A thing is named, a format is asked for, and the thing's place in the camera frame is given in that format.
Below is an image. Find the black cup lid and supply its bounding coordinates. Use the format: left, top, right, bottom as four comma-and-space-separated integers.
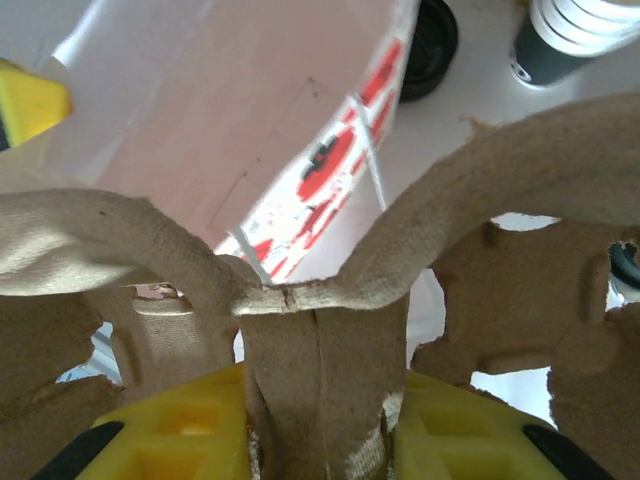
398, 0, 460, 105

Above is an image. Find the red white paper bag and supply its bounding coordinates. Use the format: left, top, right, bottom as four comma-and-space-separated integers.
34, 0, 421, 289

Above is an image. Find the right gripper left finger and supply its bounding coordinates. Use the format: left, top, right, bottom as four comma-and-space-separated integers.
29, 363, 251, 480

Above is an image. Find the pulp cup carrier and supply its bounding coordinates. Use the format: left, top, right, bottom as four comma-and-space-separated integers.
0, 91, 640, 480

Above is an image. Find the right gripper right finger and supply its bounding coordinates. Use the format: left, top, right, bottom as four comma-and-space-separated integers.
392, 369, 619, 480

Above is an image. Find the black white paper cup stack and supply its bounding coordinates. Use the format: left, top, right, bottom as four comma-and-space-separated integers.
508, 0, 640, 90

